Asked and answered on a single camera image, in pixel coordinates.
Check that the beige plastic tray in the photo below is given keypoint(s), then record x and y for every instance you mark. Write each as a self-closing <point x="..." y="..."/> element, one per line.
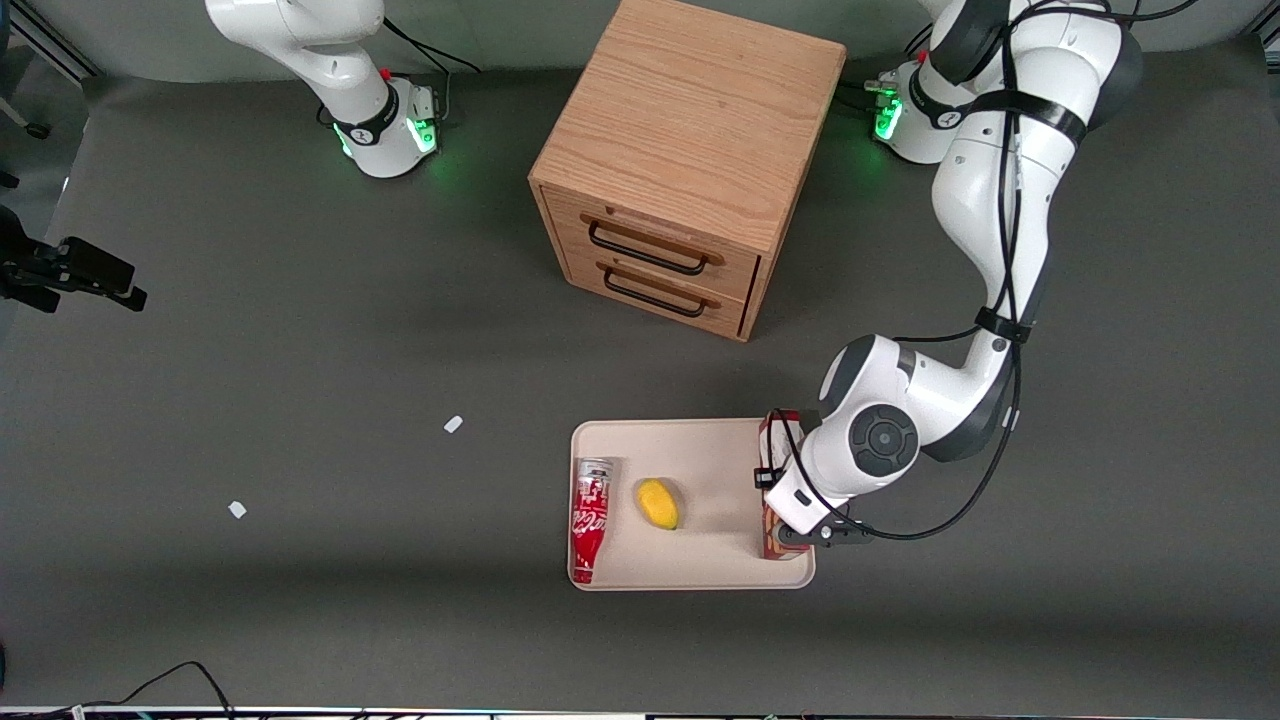
<point x="700" y="550"/>

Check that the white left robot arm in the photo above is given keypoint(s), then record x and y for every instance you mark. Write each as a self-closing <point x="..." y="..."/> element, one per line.
<point x="1000" y="200"/>

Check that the aluminium frame rail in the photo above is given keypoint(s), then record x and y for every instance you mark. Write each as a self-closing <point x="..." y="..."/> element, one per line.
<point x="55" y="42"/>

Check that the wooden drawer front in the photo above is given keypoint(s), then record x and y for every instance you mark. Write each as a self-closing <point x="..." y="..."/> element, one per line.
<point x="740" y="272"/>
<point x="585" y="280"/>

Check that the yellow mango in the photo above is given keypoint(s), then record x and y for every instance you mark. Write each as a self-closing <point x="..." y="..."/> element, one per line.
<point x="657" y="504"/>

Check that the black stand leg with caster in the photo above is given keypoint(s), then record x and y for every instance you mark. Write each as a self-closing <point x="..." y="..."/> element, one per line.
<point x="36" y="128"/>

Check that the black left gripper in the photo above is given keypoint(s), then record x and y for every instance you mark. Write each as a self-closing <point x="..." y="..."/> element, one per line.
<point x="809" y="420"/>

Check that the wooden drawer cabinet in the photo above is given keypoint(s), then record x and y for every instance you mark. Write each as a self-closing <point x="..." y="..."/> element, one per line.
<point x="690" y="110"/>

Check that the red cola can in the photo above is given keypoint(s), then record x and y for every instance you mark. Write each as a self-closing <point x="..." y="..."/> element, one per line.
<point x="590" y="515"/>

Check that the red cookie box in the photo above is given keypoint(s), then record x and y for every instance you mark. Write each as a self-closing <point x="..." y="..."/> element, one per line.
<point x="772" y="440"/>

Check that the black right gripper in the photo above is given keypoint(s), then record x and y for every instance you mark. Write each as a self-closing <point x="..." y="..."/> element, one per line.
<point x="15" y="253"/>

